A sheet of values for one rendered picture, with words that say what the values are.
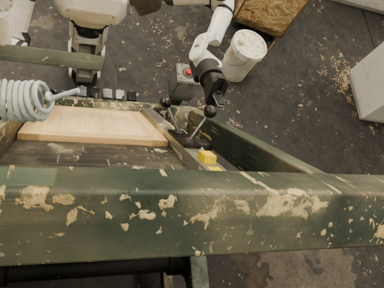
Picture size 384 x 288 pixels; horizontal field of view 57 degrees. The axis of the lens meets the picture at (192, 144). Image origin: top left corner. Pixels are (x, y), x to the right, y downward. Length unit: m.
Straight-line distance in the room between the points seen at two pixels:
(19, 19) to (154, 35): 1.85
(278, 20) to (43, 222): 3.17
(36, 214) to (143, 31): 2.80
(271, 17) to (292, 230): 2.98
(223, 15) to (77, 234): 1.08
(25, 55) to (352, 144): 3.24
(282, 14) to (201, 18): 0.73
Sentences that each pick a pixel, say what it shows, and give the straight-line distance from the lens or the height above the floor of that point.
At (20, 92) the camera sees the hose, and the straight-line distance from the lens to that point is 0.56.
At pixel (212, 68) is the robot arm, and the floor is 1.40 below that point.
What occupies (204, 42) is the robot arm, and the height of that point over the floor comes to 1.39.
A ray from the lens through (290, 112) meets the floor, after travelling 3.26.
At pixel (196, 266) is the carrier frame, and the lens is 1.61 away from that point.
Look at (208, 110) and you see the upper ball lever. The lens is 0.98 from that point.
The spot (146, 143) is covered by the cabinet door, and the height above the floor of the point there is 1.33.
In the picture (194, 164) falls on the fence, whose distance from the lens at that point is 0.87.
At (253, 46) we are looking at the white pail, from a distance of 2.98.
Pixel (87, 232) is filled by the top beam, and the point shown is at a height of 1.84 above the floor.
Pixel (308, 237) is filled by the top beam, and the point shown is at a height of 1.83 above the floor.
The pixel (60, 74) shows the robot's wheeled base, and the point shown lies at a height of 0.17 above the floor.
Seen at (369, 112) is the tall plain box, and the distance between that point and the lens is 3.62.
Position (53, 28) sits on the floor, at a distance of 3.08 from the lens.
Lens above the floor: 2.31
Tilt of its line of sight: 59 degrees down
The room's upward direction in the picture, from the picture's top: 36 degrees clockwise
